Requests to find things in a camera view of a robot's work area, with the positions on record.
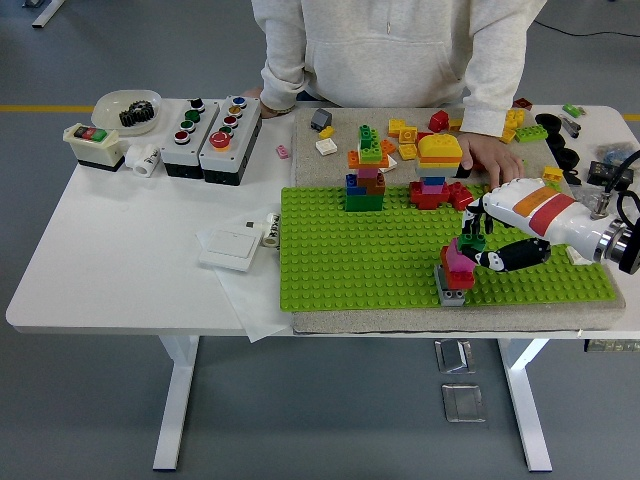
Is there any black gear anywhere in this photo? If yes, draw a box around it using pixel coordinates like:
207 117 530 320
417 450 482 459
118 99 157 130

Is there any grey-brown mat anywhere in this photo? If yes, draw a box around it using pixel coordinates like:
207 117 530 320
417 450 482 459
291 105 629 336

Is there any green-based multicolour brick tower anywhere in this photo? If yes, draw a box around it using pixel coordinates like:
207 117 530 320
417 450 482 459
344 123 391 214

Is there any red-based yellow-domed brick tower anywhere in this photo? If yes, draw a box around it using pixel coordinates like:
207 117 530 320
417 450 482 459
408 133 464 211

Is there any three-button control box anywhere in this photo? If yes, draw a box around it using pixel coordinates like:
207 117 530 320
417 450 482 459
159 98 221 180

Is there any plastic bag of blue parts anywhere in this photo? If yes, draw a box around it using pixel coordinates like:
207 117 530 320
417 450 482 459
594 142 640 165

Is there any metal hand tool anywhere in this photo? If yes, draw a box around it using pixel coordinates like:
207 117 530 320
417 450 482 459
558 114 583 140

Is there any large red brick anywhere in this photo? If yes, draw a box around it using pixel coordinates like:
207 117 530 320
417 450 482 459
447 180 476 212

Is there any white wall switch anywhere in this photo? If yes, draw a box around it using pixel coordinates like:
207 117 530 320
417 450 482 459
198 228 263 274

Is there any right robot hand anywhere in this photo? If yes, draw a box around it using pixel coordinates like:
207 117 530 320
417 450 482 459
459 177 610 275

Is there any white pipe tee fitting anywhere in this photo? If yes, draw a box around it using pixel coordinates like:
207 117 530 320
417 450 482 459
123 143 162 177

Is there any person's left hand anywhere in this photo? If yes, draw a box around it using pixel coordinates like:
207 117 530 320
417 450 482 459
457 131 526 190

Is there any black floor cable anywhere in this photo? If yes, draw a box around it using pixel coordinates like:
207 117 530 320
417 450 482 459
533 19 640 39

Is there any black electronic device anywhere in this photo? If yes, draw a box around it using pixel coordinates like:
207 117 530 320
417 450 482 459
587 159 635 190

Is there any white red-green switch box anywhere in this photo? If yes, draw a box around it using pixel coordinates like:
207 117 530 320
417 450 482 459
63 122 126 173

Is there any emergency-stop button control box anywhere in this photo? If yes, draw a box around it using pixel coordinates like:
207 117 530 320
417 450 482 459
198 94 264 187

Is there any white bowl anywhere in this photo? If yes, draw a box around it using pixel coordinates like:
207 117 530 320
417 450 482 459
91 88 164 137

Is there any grey square brick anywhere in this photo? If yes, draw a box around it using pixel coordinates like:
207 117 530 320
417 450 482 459
433 264 467 308

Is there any green studded baseplate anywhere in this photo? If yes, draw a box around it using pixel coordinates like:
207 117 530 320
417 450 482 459
278 184 619 314

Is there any pink square brick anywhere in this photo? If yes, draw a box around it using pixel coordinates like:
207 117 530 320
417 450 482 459
444 254 476 275
446 237 476 270

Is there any white table leg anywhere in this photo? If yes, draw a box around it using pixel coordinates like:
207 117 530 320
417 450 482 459
497 338 554 473
152 334 201 471

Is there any red square brick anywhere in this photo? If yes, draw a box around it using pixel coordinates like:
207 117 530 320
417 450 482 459
439 245 476 292

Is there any desk control panel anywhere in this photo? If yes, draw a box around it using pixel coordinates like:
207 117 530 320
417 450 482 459
583 338 640 353

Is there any person's right hand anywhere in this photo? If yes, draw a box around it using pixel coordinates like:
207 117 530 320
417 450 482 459
242 87 296 120

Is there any white paper sheet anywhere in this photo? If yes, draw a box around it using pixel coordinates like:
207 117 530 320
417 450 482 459
194 214 296 345

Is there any metal floor socket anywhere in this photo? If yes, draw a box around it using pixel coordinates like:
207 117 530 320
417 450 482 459
433 338 476 375
441 382 487 424

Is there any white table foot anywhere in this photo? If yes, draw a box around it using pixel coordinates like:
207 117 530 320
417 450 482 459
22 0 67 29

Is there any clear bag of screws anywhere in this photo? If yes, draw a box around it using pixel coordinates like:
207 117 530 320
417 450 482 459
569 182 609 207

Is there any person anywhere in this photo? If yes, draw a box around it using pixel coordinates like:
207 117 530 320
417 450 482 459
242 0 549 190

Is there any white printed tube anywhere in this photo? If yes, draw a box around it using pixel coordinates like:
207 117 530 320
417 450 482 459
261 212 281 248

